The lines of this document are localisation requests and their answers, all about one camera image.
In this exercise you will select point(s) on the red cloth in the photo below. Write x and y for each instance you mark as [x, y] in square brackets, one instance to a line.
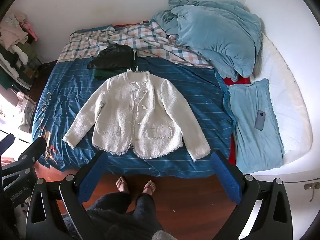
[235, 80]

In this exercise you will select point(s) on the light blue folded cloth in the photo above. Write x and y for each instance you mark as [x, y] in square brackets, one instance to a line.
[250, 142]

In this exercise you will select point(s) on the dark wooden nightstand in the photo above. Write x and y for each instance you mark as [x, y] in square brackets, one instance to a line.
[45, 77]

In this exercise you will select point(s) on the white mattress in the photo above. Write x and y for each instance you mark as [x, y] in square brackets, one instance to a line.
[287, 105]

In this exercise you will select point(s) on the plaid blanket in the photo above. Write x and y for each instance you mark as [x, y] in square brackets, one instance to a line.
[150, 37]

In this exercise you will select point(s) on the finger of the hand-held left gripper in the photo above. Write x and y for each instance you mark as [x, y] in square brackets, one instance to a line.
[7, 141]
[35, 150]

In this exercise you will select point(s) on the white tote bag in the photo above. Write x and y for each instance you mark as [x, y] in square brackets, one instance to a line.
[26, 110]

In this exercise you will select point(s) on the black folded jacket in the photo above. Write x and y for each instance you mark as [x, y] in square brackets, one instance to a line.
[112, 57]

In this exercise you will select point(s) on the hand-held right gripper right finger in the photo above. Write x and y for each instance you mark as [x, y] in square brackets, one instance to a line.
[226, 177]

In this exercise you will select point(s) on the grey smartphone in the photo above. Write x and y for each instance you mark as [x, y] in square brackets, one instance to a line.
[260, 120]

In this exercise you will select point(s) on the metal wall fixture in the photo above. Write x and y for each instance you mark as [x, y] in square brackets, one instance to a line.
[310, 187]

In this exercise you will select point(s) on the blue striped bed sheet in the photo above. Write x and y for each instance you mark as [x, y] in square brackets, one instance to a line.
[195, 100]

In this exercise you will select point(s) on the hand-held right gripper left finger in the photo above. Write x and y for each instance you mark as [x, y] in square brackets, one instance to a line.
[92, 178]

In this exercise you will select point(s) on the light blue duvet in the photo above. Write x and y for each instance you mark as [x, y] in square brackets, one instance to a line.
[217, 35]

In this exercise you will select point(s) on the pile of clothes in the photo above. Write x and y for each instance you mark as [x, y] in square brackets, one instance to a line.
[12, 37]

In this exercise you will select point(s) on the green garment with white stripes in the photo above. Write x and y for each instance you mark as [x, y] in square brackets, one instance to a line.
[100, 74]

